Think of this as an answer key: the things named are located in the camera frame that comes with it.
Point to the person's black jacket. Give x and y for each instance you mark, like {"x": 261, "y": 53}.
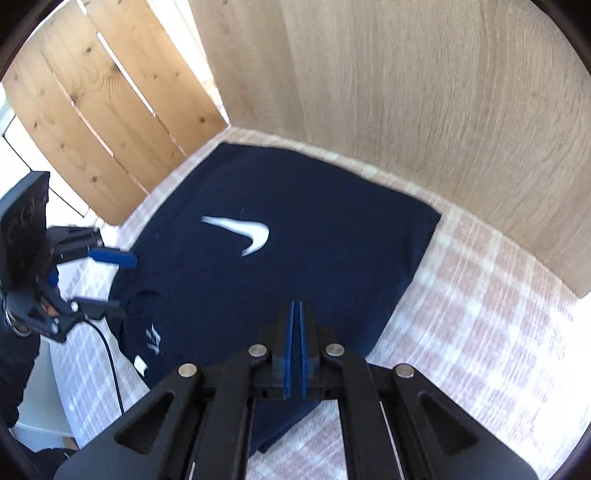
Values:
{"x": 46, "y": 464}

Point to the pine plank board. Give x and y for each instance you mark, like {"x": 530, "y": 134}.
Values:
{"x": 115, "y": 101}

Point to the navy blue sweatshirt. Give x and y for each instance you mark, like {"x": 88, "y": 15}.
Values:
{"x": 300, "y": 230}

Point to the person's left forearm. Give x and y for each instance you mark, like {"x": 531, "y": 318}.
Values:
{"x": 14, "y": 369}

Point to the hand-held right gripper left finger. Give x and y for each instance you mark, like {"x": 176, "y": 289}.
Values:
{"x": 290, "y": 350}

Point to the pink plaid cloth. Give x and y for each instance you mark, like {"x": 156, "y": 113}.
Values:
{"x": 485, "y": 300}

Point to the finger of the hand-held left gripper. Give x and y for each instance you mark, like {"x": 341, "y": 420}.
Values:
{"x": 113, "y": 257}
{"x": 92, "y": 308}

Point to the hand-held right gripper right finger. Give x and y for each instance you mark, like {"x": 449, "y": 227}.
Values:
{"x": 302, "y": 350}

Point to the light oak wooden board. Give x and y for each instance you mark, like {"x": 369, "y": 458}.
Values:
{"x": 415, "y": 115}

